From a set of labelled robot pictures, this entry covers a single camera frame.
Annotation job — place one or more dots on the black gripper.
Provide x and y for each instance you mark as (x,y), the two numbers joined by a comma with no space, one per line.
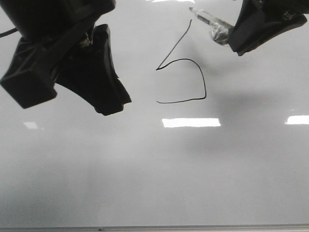
(88,72)

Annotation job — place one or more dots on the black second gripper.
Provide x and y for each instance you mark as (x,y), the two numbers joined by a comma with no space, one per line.
(261,20)

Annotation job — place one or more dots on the taped whiteboard marker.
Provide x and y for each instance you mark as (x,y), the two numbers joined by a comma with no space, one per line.
(219,32)

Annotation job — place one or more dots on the white whiteboard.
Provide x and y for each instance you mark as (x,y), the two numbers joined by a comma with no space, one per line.
(209,138)

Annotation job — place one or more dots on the grey aluminium whiteboard frame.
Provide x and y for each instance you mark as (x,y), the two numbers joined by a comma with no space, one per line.
(192,228)

